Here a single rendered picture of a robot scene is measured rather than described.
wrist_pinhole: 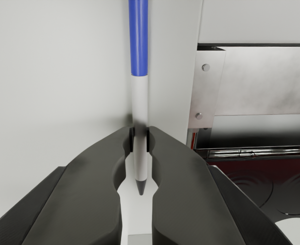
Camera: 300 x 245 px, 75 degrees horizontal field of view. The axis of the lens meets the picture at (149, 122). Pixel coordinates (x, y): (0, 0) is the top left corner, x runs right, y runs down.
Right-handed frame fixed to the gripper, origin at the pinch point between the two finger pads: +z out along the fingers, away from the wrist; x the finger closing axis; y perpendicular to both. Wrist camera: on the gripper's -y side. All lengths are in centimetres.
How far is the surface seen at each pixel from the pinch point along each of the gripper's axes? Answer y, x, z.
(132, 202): 8.6, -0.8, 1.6
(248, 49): -3.2, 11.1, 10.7
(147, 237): 13.3, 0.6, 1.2
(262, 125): 9.3, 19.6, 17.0
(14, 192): 6.6, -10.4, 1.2
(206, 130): 8.2, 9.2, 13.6
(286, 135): 11.5, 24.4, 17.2
